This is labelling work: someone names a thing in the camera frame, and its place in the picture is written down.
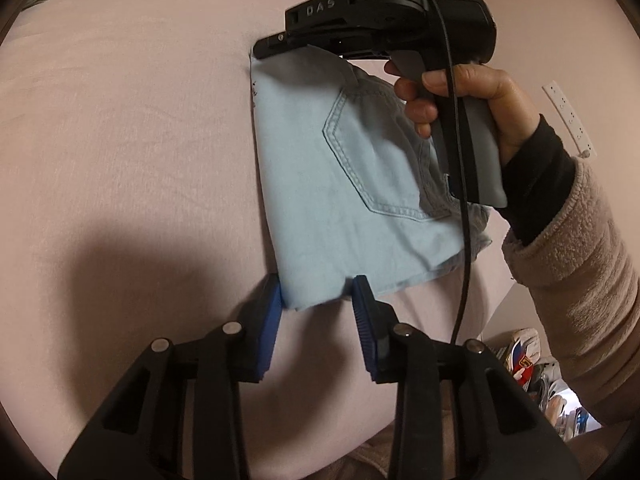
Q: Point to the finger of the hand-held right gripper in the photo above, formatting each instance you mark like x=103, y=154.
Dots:
x=272, y=46

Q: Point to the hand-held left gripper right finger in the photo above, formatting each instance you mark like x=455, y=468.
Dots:
x=363, y=330

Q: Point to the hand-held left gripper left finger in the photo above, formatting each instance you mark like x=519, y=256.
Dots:
x=265, y=330

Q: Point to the light blue denim pants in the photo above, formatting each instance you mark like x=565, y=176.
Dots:
x=320, y=185

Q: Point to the person's right forearm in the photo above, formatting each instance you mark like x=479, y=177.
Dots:
x=575, y=270

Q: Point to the person's right hand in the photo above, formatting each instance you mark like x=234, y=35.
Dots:
x=505, y=105

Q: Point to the pink bed sheet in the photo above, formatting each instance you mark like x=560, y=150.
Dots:
x=125, y=135

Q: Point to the colourful clutter pile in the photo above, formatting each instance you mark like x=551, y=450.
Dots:
x=540, y=380

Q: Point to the white power strip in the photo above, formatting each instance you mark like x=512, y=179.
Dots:
x=570, y=116

